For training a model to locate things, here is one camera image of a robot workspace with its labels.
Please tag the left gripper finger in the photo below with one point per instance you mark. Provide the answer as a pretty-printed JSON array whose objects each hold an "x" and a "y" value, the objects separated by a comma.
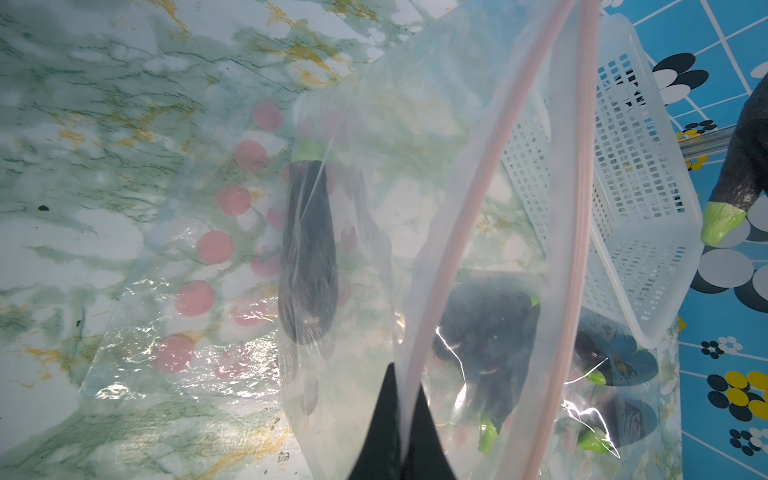
[{"x": 385, "y": 454}]

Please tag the white plastic basket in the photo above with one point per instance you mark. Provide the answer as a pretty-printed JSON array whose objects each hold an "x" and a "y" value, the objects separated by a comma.
[{"x": 644, "y": 235}]

